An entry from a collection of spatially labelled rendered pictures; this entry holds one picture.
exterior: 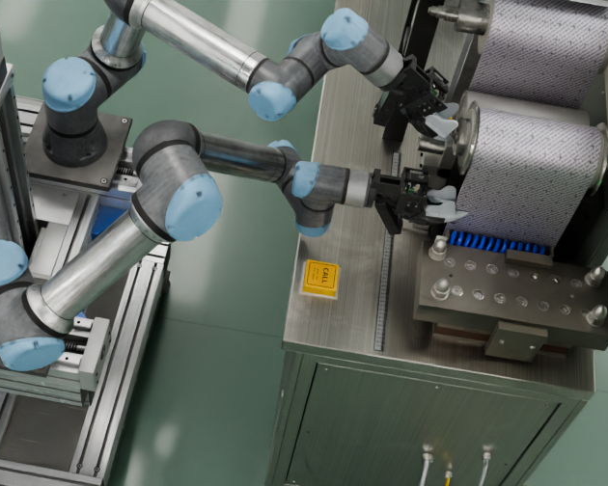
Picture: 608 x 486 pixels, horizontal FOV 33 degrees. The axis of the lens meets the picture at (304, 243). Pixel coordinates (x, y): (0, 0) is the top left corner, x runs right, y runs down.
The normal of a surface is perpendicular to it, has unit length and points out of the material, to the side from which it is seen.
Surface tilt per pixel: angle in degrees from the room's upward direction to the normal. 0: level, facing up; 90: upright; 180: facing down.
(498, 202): 90
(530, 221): 90
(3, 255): 7
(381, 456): 90
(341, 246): 0
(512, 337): 90
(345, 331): 0
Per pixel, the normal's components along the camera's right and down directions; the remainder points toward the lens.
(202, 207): 0.58, 0.66
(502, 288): 0.11, -0.56
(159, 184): -0.47, -0.22
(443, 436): -0.13, 0.81
